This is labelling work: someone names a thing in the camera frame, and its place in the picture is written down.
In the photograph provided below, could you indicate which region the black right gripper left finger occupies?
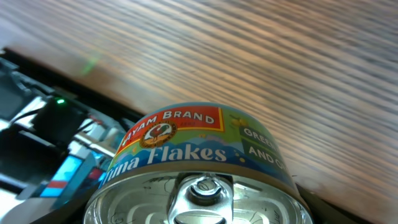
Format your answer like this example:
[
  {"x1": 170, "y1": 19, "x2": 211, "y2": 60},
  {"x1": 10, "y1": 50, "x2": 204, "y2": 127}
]
[{"x1": 31, "y1": 189, "x2": 96, "y2": 224}]

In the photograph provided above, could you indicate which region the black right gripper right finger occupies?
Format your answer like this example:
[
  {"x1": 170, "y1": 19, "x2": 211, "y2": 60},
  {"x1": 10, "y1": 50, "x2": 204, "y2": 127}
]
[{"x1": 297, "y1": 184, "x2": 358, "y2": 224}]

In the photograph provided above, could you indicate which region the green tin can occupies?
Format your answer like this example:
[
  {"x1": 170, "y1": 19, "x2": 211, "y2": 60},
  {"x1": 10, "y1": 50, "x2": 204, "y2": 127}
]
[{"x1": 83, "y1": 102, "x2": 313, "y2": 224}]

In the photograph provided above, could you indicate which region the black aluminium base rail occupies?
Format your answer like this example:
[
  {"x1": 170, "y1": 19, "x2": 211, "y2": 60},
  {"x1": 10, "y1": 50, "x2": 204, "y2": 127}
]
[{"x1": 1, "y1": 48, "x2": 142, "y2": 223}]

